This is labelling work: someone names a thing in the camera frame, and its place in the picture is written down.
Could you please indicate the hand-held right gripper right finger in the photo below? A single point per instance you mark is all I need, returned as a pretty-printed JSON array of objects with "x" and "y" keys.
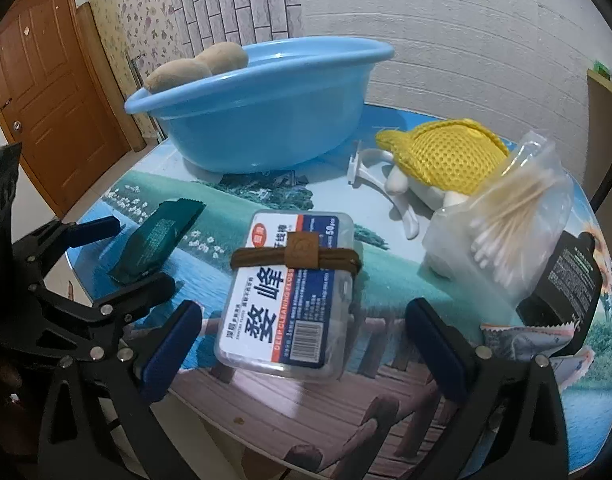
[{"x": 435, "y": 350}]

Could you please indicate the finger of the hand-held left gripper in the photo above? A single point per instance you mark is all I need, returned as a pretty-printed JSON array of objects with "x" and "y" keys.
[
  {"x": 93, "y": 230},
  {"x": 146, "y": 290}
]

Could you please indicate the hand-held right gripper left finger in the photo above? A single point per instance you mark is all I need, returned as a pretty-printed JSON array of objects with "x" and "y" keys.
[{"x": 171, "y": 350}]

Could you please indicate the dark green packet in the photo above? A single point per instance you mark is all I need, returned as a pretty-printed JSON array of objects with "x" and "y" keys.
[{"x": 151, "y": 242}]

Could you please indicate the zigzag-edged snack sachet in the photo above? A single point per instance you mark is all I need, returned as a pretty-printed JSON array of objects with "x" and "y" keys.
[{"x": 525, "y": 342}]

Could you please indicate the clear dental floss box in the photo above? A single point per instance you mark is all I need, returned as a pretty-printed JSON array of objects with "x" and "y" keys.
[{"x": 286, "y": 320}]

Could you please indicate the bag of cotton swabs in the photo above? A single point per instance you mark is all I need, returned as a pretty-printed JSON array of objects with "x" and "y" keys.
[{"x": 510, "y": 220}]

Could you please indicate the black packet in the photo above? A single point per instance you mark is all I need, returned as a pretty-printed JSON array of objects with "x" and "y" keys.
[{"x": 570, "y": 280}]

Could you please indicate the tan plush toy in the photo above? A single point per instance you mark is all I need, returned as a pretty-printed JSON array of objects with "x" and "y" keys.
[{"x": 196, "y": 67}]

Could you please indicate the white t-shaped plastic tool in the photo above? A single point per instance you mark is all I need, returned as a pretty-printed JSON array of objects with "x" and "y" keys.
[{"x": 358, "y": 167}]

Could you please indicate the blue plastic basin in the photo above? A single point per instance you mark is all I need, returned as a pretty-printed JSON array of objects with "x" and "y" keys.
[{"x": 266, "y": 115}]

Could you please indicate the wooden door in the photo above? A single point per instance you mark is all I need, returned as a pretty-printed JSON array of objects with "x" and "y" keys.
[{"x": 46, "y": 85}]

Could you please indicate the yellow desk with black legs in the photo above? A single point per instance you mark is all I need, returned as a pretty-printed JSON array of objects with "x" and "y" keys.
[{"x": 605, "y": 110}]

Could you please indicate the small green box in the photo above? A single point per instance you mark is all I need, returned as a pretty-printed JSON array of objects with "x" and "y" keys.
[{"x": 601, "y": 69}]

